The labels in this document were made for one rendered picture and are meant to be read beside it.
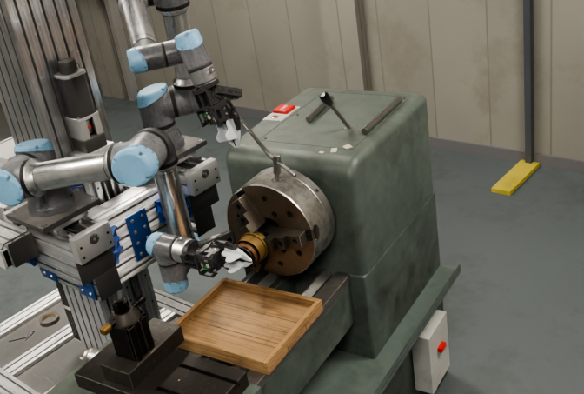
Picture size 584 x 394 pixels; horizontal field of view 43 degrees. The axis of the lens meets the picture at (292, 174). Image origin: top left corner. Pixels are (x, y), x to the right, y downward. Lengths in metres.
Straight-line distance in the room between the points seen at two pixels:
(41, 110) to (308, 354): 1.20
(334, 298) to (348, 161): 0.43
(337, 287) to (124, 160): 0.76
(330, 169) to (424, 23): 2.85
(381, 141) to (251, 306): 0.65
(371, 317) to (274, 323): 0.40
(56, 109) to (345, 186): 1.05
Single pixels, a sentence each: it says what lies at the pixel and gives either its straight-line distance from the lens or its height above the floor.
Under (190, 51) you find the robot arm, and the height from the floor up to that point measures 1.64.
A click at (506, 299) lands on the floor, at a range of 3.69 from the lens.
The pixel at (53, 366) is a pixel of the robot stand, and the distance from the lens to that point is 3.47.
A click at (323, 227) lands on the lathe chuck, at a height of 1.09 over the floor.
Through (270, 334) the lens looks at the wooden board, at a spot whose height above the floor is 0.89.
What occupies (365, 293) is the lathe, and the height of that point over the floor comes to 0.80.
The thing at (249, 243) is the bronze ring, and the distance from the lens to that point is 2.12.
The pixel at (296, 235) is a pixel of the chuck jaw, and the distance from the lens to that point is 2.12.
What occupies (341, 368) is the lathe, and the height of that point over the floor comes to 0.54.
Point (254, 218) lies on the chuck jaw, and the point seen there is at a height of 1.14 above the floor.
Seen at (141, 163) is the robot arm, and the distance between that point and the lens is 2.08.
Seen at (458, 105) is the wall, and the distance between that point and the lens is 5.02.
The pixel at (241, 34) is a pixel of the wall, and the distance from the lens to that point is 6.02.
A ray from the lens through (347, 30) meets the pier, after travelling 5.20.
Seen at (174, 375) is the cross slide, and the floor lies 0.97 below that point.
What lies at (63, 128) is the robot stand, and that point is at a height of 1.34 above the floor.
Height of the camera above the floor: 2.17
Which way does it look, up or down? 25 degrees down
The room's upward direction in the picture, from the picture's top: 9 degrees counter-clockwise
